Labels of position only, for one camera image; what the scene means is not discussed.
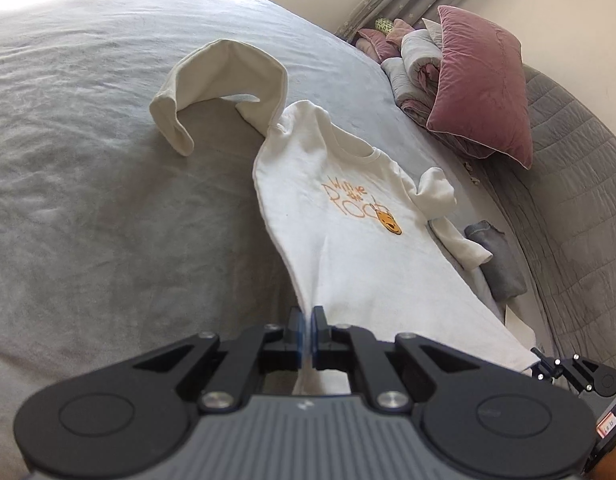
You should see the grey bed sheet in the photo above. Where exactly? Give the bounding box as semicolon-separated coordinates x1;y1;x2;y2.
0;0;543;480

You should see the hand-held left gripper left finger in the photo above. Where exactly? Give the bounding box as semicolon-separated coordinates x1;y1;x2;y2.
133;307;306;413

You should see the folded grey cloth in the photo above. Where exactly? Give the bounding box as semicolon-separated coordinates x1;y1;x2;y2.
464;220;528;302

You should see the grey quilted headboard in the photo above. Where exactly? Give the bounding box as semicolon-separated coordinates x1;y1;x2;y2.
465;62;616;378

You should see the person's right forearm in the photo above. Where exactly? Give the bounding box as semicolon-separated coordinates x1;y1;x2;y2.
590;447;616;480

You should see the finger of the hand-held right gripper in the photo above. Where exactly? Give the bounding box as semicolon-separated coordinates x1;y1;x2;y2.
530;347;602;397

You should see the small pink pillow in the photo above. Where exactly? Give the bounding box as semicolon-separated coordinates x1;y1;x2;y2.
357;19;413;63

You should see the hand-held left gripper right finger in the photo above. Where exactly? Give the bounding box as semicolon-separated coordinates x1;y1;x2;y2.
310;305;469;413

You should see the large pink pillow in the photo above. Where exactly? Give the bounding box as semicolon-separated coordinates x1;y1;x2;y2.
427;5;533;170

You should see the folded grey pink quilt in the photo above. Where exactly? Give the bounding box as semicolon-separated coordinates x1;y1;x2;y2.
380;27;488;157

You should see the white printed sweatshirt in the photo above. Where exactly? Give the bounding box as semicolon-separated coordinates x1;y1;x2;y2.
149;39;536;396

